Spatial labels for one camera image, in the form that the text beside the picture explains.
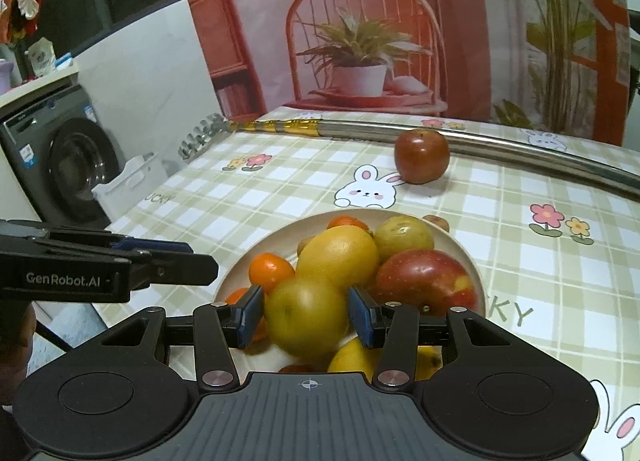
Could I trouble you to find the person's left hand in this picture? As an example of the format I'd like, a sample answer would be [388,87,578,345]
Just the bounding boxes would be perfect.
[0,301,37,404]

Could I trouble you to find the small orange tangerine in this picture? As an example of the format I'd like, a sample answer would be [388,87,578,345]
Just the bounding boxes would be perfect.
[224,287,269,343]
[248,252,297,295]
[327,215,373,235]

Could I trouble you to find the white plastic basket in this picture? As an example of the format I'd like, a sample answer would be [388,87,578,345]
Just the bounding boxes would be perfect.
[92,152,169,222]

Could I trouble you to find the pink printed wall backdrop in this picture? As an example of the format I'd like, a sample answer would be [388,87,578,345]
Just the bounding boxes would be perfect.
[172,0,632,148]

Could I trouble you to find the dark red apple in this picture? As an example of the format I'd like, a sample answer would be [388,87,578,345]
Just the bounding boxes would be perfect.
[394,128,451,185]

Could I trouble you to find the white detergent bag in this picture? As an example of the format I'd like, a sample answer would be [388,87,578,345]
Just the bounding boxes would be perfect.
[26,37,77,78]

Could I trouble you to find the grey washing machine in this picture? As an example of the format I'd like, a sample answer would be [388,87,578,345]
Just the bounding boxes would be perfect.
[0,83,127,233]

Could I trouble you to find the large yellow orange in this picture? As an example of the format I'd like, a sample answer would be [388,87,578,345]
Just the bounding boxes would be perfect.
[295,225,381,303]

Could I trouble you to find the grey brush head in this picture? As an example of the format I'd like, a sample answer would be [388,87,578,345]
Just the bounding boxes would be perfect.
[177,112,232,160]

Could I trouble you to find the yellow lemon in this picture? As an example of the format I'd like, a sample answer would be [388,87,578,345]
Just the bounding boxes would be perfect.
[327,336,444,382]

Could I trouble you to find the metal pole with yellow tape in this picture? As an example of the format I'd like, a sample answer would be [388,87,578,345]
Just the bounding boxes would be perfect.
[227,117,640,200]

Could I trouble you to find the red apple with yellow patch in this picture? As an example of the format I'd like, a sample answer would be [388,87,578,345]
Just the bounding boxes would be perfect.
[375,248,480,318]

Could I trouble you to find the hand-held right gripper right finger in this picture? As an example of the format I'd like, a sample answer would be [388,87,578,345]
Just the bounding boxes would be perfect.
[347,284,507,388]

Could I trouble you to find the beige round plate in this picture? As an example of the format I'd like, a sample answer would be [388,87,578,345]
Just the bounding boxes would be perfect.
[212,208,487,377]

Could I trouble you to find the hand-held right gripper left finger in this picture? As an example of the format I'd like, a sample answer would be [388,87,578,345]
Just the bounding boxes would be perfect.
[100,284,266,390]

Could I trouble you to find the colourful hanging clothes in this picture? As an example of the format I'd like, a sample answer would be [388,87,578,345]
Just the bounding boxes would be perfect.
[0,0,44,45]

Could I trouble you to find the yellow-green pear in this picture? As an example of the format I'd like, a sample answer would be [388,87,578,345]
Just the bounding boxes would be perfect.
[263,277,353,361]
[372,215,435,264]

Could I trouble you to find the checked tablecloth with rabbits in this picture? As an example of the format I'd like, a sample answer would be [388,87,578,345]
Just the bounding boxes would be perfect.
[92,106,640,461]

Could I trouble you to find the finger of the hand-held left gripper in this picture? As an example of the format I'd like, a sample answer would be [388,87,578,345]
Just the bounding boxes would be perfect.
[50,227,194,255]
[131,252,219,290]

